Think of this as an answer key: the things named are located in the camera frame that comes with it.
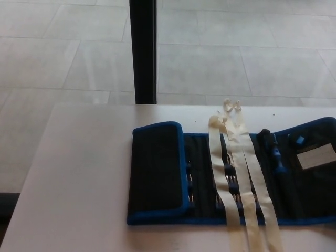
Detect blue and black screwdriver handle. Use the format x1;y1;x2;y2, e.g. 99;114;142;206
256;128;289;181

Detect black toolkit pouch blue trim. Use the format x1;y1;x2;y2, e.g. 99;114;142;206
126;116;336;226

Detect crumpled cream masking tape strip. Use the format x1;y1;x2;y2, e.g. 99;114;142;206
222;98;263;252

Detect blue screwdriver bit row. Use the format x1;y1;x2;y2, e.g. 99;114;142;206
215;153;244;210
183;152;196;210

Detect cream fabric straps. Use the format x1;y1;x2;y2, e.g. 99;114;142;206
233;100;285;252

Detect black vertical post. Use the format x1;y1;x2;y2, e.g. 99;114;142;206
128;0;158;105

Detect wide cream masking tape strip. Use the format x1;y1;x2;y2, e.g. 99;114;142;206
207;114;247;252

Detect white label card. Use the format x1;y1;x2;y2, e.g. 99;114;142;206
296;145;336;170

